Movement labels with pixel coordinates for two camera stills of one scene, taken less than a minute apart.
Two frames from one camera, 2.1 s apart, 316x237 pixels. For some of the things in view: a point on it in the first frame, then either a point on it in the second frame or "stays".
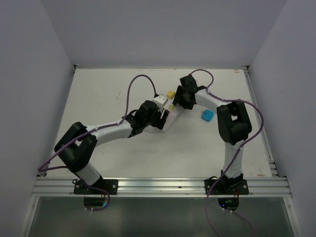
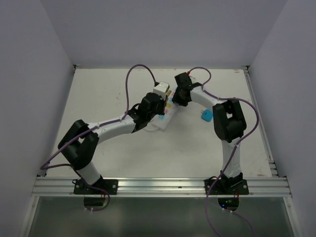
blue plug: x=207 y=115 stays
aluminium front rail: x=160 y=187 stays
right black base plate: x=226 y=187 stays
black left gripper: x=159 y=122 → x=162 y=102
